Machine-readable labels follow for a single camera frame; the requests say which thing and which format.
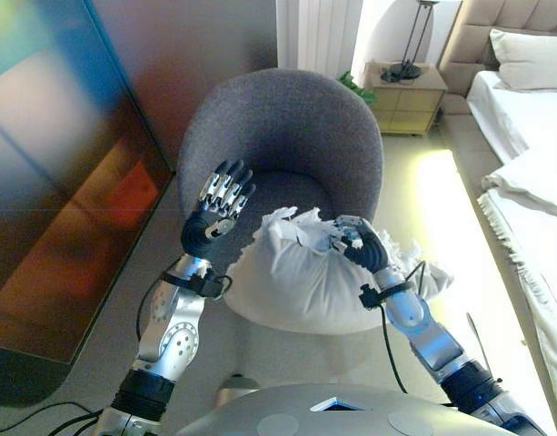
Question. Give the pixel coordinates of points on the white fringed cushion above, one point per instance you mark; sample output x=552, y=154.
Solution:
x=305, y=286

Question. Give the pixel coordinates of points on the white folded duvet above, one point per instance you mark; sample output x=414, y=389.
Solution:
x=528, y=181

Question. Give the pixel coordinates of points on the black silver robot left hand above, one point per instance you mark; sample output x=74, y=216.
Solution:
x=219, y=195

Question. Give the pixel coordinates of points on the white bed pillow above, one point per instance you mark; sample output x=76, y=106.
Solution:
x=532, y=59

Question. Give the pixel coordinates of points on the large dark television screen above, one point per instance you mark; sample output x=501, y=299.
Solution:
x=55, y=181

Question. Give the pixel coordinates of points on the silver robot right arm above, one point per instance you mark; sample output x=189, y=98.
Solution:
x=434, y=345

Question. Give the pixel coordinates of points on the silver robot torso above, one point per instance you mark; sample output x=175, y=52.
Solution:
x=351, y=420

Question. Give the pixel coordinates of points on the beige tufted headboard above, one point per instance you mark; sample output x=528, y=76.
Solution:
x=469, y=27

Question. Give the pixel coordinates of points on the white bed sheet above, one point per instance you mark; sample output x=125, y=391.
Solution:
x=505, y=113

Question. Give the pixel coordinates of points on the beige wooden nightstand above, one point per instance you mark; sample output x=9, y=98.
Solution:
x=407, y=106

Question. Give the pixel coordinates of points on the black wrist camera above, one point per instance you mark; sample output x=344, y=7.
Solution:
x=210, y=284
x=370, y=296

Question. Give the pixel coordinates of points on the black silver robot right hand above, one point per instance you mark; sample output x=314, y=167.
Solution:
x=366, y=247

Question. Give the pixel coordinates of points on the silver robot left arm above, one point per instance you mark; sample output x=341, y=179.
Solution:
x=178, y=336

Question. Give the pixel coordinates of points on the green leafy plant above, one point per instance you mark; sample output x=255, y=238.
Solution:
x=357, y=88

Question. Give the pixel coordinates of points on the cream fringed throw blanket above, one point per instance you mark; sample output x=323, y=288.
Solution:
x=537, y=263

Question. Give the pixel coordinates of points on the grey round armchair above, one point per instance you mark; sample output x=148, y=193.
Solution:
x=282, y=131

